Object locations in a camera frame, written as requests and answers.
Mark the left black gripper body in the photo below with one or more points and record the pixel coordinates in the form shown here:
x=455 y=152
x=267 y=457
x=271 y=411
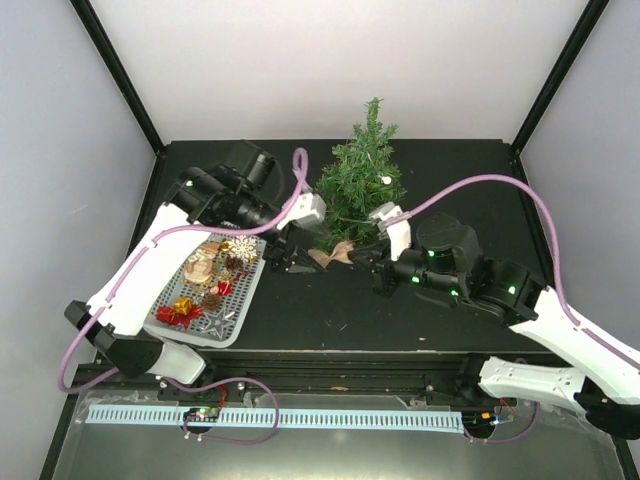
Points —
x=273 y=250

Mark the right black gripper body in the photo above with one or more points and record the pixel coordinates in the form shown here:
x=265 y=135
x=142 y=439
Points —
x=386 y=282

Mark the brown burlap bow ornament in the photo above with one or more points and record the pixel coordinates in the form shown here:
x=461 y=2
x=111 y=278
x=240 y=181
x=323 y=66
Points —
x=340 y=253

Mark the red santa ornament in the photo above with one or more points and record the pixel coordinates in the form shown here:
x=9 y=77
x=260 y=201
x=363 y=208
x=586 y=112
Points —
x=223 y=284

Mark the small green christmas tree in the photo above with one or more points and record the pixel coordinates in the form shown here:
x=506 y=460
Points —
x=362 y=178

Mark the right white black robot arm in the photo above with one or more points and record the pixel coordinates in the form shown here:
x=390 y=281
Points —
x=600 y=380

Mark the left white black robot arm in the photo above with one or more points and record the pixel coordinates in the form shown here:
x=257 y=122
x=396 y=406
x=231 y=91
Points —
x=220 y=201

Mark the white snowflake ornament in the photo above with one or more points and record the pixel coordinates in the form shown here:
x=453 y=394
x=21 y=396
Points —
x=243 y=247

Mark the small dark pine cone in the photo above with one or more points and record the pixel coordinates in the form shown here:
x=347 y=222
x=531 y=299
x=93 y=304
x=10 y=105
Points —
x=233 y=263

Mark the white perforated plastic basket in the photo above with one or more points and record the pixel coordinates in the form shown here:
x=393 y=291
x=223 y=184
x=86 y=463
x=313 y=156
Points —
x=238 y=301

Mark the brown pine cone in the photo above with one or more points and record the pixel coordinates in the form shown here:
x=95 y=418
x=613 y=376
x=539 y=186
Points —
x=211 y=302

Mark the silver star ornament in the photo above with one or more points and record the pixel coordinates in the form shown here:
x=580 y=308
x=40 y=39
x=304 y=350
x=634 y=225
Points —
x=219 y=324

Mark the gold gift box ornament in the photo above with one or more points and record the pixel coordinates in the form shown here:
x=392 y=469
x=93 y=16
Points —
x=183 y=305

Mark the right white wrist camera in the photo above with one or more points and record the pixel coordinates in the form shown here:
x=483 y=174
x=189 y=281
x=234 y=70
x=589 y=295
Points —
x=393 y=224

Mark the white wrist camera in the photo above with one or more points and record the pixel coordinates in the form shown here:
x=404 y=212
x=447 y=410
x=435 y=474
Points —
x=308 y=213
x=393 y=224

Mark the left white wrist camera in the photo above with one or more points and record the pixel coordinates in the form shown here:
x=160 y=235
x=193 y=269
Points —
x=308 y=213

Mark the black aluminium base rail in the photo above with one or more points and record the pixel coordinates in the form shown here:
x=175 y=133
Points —
x=444 y=379

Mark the white slotted cable duct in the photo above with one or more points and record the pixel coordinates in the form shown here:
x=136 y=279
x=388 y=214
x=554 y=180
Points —
x=284 y=418

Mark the left black frame post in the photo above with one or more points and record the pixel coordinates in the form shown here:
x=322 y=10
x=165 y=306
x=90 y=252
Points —
x=104 y=46

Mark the black frame post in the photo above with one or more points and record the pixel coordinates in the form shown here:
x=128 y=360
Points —
x=104 y=46
x=580 y=33

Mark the right black frame post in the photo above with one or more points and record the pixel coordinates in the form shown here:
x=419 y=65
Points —
x=580 y=33

